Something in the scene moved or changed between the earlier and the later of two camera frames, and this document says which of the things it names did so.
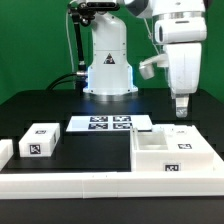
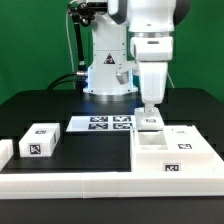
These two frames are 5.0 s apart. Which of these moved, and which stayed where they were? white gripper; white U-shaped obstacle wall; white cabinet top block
Moved: white gripper
Stayed: white cabinet top block; white U-shaped obstacle wall
